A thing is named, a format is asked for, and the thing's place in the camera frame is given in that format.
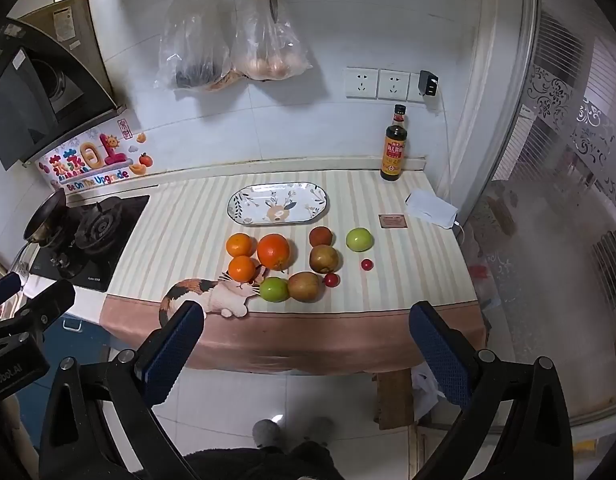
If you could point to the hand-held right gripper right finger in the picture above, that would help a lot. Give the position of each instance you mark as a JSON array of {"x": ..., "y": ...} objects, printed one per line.
[{"x": 438, "y": 350}]

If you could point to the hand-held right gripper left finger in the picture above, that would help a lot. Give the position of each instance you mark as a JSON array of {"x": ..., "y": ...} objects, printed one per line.
[{"x": 172, "y": 350}]

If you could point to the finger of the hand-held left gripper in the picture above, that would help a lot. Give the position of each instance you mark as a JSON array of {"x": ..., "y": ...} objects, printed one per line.
[
  {"x": 2, "y": 287},
  {"x": 47, "y": 302}
]

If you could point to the small orange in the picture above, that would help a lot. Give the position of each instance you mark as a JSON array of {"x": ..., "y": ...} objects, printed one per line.
[
  {"x": 239, "y": 245},
  {"x": 242, "y": 268}
]

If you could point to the green apple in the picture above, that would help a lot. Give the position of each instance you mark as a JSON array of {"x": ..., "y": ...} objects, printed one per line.
[
  {"x": 359, "y": 239},
  {"x": 274, "y": 289}
]

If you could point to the large orange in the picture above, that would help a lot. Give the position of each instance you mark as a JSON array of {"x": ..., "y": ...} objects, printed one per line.
[{"x": 274, "y": 251}]

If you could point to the brown pear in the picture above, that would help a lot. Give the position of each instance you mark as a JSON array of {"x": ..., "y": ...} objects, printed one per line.
[
  {"x": 305, "y": 286},
  {"x": 325, "y": 259}
]

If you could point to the red-brown round fruit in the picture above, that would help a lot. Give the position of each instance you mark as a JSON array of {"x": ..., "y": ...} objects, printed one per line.
[{"x": 320, "y": 236}]

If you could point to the oval floral ceramic plate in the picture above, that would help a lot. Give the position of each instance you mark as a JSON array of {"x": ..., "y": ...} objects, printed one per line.
[{"x": 298, "y": 200}]

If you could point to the white plastic bag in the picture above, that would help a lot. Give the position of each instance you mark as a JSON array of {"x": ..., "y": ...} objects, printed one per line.
[{"x": 430, "y": 390}]

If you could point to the blue cabinet door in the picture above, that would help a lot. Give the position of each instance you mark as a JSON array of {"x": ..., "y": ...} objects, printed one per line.
[{"x": 87, "y": 345}]

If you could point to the wooden stool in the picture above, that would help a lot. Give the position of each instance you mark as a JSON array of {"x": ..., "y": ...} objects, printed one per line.
[{"x": 394, "y": 400}]

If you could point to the black gas stove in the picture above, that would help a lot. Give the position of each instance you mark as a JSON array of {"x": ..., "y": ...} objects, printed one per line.
[{"x": 97, "y": 240}]

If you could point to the black frying pan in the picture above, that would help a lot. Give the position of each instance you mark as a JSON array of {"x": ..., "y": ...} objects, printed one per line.
[{"x": 45, "y": 215}]

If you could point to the red cherry tomato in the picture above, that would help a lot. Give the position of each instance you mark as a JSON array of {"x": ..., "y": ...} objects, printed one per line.
[
  {"x": 367, "y": 263},
  {"x": 331, "y": 279}
]

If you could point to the person's grey slipper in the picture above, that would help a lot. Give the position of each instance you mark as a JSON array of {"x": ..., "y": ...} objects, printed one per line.
[{"x": 268, "y": 434}]

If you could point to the small brown card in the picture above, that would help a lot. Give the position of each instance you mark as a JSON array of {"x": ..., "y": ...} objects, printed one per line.
[{"x": 392, "y": 220}]

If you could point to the white face mask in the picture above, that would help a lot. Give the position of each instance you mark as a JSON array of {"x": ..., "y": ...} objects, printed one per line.
[{"x": 430, "y": 206}]

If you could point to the person's dark pants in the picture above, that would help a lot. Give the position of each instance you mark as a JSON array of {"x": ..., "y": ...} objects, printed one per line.
[{"x": 268, "y": 465}]

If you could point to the frosted glass sliding door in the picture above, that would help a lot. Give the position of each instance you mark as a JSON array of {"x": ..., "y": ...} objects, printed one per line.
[{"x": 563, "y": 210}]

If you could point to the black range hood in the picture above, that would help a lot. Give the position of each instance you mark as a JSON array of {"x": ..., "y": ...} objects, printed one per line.
[{"x": 22, "y": 95}]

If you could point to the dark soy sauce bottle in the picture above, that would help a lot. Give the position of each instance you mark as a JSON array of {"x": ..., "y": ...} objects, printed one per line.
[{"x": 393, "y": 155}]

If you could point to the black plug adapter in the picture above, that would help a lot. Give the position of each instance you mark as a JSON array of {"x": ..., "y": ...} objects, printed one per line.
[{"x": 429, "y": 82}]

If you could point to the clear plastic bag dark contents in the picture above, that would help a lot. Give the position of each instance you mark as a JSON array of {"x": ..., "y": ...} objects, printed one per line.
[{"x": 195, "y": 40}]

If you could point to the clear plastic bag of eggs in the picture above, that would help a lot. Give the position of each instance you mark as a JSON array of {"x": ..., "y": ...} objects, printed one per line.
[{"x": 268, "y": 50}]

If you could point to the colourful wall sticker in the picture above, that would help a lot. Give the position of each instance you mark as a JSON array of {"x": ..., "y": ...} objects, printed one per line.
[{"x": 92, "y": 160}]

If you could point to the white wall outlet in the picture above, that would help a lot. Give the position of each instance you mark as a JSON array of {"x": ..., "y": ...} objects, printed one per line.
[
  {"x": 361, "y": 82},
  {"x": 414, "y": 92},
  {"x": 394, "y": 85}
]

